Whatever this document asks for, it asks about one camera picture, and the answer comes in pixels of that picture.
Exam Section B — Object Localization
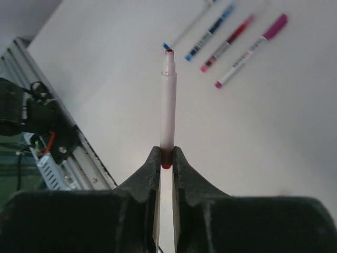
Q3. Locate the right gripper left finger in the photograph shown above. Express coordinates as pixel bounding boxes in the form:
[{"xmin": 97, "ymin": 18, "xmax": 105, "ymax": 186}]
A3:
[{"xmin": 1, "ymin": 147, "xmax": 161, "ymax": 252}]

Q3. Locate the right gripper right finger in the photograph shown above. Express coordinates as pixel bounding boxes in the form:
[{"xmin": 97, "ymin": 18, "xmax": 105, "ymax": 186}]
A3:
[{"xmin": 173, "ymin": 147, "xmax": 336, "ymax": 252}]

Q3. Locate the thin white red-tip pen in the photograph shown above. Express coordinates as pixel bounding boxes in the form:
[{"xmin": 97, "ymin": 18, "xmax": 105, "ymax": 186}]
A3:
[{"xmin": 214, "ymin": 36, "xmax": 267, "ymax": 89}]

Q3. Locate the blue gel pen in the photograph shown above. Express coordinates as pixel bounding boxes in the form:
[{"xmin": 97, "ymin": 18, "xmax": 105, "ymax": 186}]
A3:
[{"xmin": 185, "ymin": 1, "xmax": 237, "ymax": 62}]

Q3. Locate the red gel pen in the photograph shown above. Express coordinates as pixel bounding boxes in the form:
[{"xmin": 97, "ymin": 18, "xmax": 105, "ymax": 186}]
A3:
[{"xmin": 200, "ymin": 14, "xmax": 257, "ymax": 73}]

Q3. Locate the blue white marker pen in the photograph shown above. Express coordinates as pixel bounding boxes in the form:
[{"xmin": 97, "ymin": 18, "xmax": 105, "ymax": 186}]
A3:
[{"xmin": 162, "ymin": 0, "xmax": 217, "ymax": 50}]

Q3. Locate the purple pen cap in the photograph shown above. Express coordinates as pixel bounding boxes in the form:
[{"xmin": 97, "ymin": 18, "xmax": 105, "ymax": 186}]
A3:
[{"xmin": 262, "ymin": 14, "xmax": 288, "ymax": 40}]

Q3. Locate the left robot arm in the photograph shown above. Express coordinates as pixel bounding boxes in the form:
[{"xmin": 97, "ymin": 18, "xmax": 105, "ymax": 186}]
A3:
[{"xmin": 1, "ymin": 78, "xmax": 28, "ymax": 137}]

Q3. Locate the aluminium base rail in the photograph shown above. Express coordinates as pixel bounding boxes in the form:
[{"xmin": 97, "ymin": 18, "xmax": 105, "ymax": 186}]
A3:
[{"xmin": 1, "ymin": 37, "xmax": 117, "ymax": 190}]

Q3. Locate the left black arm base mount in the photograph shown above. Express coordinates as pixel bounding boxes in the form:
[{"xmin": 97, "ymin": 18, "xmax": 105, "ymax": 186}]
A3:
[{"xmin": 26, "ymin": 81, "xmax": 80, "ymax": 165}]

